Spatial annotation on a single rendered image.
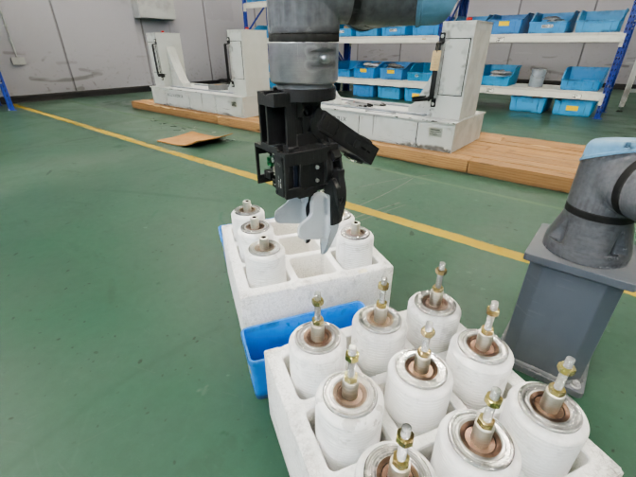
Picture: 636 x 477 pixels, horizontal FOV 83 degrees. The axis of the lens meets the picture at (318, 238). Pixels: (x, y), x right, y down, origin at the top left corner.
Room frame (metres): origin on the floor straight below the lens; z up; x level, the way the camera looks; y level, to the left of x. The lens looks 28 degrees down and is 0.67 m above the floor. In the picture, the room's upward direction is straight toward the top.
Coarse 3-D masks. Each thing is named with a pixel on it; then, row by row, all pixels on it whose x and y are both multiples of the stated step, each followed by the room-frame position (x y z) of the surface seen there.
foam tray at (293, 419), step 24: (288, 360) 0.48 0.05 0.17; (288, 384) 0.41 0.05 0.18; (384, 384) 0.42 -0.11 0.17; (288, 408) 0.37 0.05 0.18; (312, 408) 0.37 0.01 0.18; (384, 408) 0.37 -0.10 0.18; (456, 408) 0.37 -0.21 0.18; (288, 432) 0.36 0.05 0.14; (312, 432) 0.33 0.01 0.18; (384, 432) 0.34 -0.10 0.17; (432, 432) 0.33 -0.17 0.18; (288, 456) 0.37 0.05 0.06; (312, 456) 0.29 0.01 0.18; (600, 456) 0.29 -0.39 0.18
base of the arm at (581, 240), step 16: (576, 208) 0.64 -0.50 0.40; (560, 224) 0.65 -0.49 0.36; (576, 224) 0.63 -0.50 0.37; (592, 224) 0.61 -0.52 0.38; (608, 224) 0.60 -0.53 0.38; (624, 224) 0.59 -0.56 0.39; (544, 240) 0.67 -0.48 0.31; (560, 240) 0.65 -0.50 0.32; (576, 240) 0.61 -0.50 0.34; (592, 240) 0.60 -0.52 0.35; (608, 240) 0.59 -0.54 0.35; (624, 240) 0.59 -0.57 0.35; (560, 256) 0.62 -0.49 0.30; (576, 256) 0.60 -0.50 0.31; (592, 256) 0.59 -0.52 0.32; (608, 256) 0.58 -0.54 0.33; (624, 256) 0.58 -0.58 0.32
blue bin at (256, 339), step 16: (352, 304) 0.70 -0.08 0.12; (288, 320) 0.64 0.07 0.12; (304, 320) 0.66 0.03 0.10; (336, 320) 0.69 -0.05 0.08; (256, 336) 0.62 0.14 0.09; (272, 336) 0.63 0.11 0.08; (288, 336) 0.64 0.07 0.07; (256, 352) 0.61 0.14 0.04; (256, 368) 0.52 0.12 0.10; (256, 384) 0.52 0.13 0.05
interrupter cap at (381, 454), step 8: (376, 448) 0.26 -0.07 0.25; (384, 448) 0.26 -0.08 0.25; (392, 448) 0.26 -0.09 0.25; (408, 448) 0.26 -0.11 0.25; (368, 456) 0.25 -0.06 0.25; (376, 456) 0.25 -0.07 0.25; (384, 456) 0.25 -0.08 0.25; (416, 456) 0.25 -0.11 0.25; (368, 464) 0.24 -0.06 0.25; (376, 464) 0.24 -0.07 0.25; (384, 464) 0.24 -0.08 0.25; (416, 464) 0.24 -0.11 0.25; (424, 464) 0.24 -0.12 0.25; (368, 472) 0.23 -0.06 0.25; (376, 472) 0.23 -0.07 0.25; (384, 472) 0.23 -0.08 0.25; (416, 472) 0.23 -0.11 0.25; (424, 472) 0.23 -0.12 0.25
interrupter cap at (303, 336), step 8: (304, 328) 0.46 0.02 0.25; (328, 328) 0.46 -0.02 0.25; (336, 328) 0.46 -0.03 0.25; (296, 336) 0.44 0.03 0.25; (304, 336) 0.45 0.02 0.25; (328, 336) 0.45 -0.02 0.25; (336, 336) 0.45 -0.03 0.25; (296, 344) 0.43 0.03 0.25; (304, 344) 0.43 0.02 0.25; (312, 344) 0.43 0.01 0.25; (320, 344) 0.43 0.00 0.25; (328, 344) 0.43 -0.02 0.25; (336, 344) 0.43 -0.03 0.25; (312, 352) 0.41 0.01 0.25; (320, 352) 0.41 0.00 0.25; (328, 352) 0.41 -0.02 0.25
